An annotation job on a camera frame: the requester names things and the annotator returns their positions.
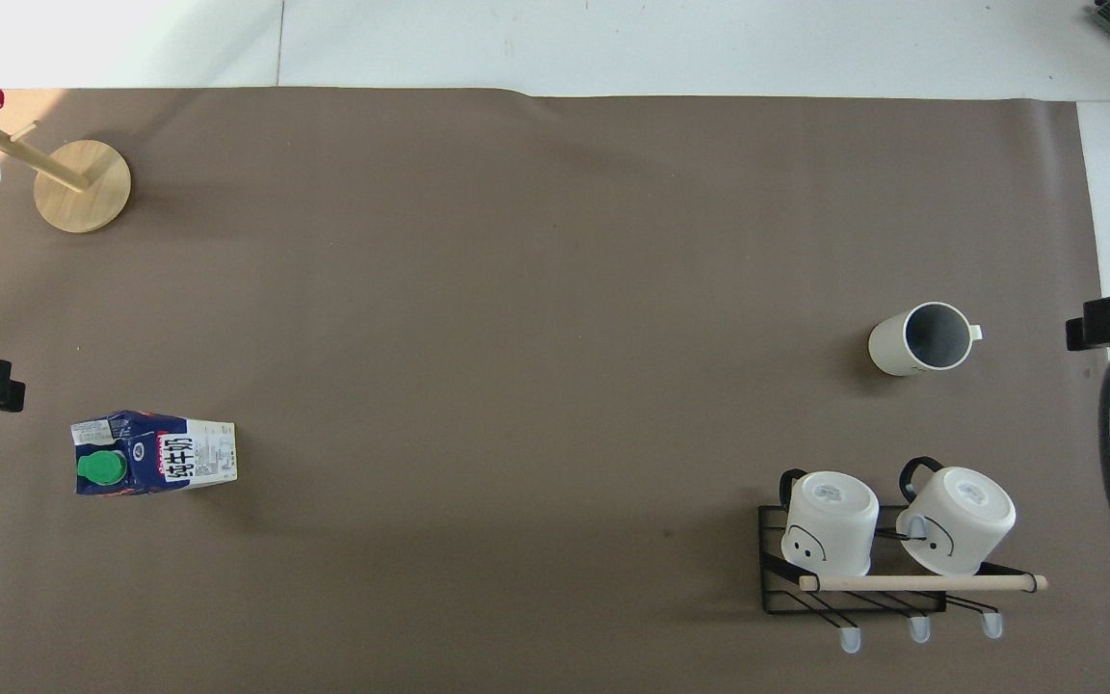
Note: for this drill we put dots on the blue milk carton green cap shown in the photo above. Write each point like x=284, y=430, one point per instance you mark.
x=155, y=455

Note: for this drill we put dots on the white mug smiley face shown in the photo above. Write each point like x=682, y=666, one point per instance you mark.
x=958, y=520
x=830, y=520

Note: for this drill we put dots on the white mug grey inside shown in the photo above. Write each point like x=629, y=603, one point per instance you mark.
x=902, y=345

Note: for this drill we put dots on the wooden mug tree stand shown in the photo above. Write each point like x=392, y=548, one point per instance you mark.
x=83, y=188

